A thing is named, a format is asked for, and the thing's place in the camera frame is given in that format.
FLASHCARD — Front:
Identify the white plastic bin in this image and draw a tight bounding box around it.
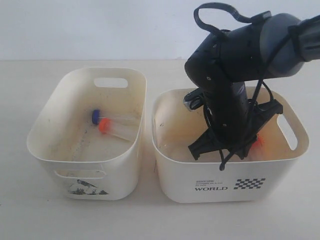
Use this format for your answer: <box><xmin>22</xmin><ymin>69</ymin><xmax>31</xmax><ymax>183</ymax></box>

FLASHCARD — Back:
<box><xmin>26</xmin><ymin>67</ymin><xmax>147</xmax><ymax>201</ymax></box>

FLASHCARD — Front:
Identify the white WORLD bin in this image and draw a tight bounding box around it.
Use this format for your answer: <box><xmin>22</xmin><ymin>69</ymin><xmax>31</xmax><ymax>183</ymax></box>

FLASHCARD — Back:
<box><xmin>151</xmin><ymin>88</ymin><xmax>309</xmax><ymax>203</ymax></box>

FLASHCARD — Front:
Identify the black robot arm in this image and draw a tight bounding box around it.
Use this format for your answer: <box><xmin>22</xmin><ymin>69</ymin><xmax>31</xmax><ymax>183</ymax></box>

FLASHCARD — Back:
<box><xmin>184</xmin><ymin>12</ymin><xmax>320</xmax><ymax>159</ymax></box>

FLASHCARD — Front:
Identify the black cable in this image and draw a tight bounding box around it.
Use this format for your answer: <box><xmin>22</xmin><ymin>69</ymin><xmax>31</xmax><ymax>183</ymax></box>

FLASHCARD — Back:
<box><xmin>193</xmin><ymin>1</ymin><xmax>303</xmax><ymax>172</ymax></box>

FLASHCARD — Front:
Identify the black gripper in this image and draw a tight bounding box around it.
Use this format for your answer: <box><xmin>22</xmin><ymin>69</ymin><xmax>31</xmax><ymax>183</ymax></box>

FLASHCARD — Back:
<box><xmin>188</xmin><ymin>82</ymin><xmax>283</xmax><ymax>160</ymax></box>

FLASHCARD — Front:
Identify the blue capped tube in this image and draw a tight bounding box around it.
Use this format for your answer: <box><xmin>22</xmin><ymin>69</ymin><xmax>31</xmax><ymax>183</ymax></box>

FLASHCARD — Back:
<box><xmin>91</xmin><ymin>109</ymin><xmax>140</xmax><ymax>125</ymax></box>

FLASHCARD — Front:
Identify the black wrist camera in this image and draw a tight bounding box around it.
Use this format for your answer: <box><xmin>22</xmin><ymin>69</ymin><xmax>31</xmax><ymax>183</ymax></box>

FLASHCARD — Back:
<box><xmin>182</xmin><ymin>88</ymin><xmax>205</xmax><ymax>111</ymax></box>

